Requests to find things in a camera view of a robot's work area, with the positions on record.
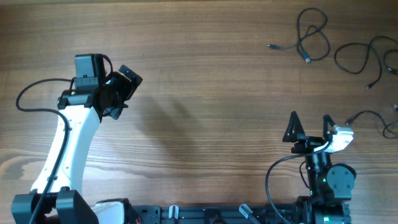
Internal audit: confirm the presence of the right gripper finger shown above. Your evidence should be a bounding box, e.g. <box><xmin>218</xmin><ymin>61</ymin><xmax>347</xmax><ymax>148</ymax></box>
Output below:
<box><xmin>323</xmin><ymin>114</ymin><xmax>335</xmax><ymax>140</ymax></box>
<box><xmin>282</xmin><ymin>111</ymin><xmax>305</xmax><ymax>142</ymax></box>

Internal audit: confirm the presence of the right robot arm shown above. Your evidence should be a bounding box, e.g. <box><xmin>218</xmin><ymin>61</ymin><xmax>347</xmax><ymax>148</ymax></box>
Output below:
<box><xmin>282</xmin><ymin>111</ymin><xmax>356</xmax><ymax>223</ymax></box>

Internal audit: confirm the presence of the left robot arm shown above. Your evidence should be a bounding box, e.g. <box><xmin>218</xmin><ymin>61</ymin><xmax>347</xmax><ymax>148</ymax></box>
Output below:
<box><xmin>11</xmin><ymin>54</ymin><xmax>143</xmax><ymax>223</ymax></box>

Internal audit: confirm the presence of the right camera black cable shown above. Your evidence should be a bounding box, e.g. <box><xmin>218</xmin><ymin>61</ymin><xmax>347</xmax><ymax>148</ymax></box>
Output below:
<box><xmin>265</xmin><ymin>141</ymin><xmax>332</xmax><ymax>224</ymax></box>

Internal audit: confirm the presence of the camera black cable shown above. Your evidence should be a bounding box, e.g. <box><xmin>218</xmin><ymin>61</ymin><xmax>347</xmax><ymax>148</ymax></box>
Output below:
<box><xmin>265</xmin><ymin>141</ymin><xmax>332</xmax><ymax>224</ymax></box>
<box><xmin>15</xmin><ymin>78</ymin><xmax>75</xmax><ymax>224</ymax></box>

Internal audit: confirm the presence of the left camera black cable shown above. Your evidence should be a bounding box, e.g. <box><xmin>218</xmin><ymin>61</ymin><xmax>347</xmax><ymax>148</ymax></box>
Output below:
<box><xmin>15</xmin><ymin>78</ymin><xmax>75</xmax><ymax>224</ymax></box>

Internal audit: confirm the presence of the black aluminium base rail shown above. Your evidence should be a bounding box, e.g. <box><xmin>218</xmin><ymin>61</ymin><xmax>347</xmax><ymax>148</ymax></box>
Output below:
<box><xmin>130</xmin><ymin>203</ymin><xmax>352</xmax><ymax>224</ymax></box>

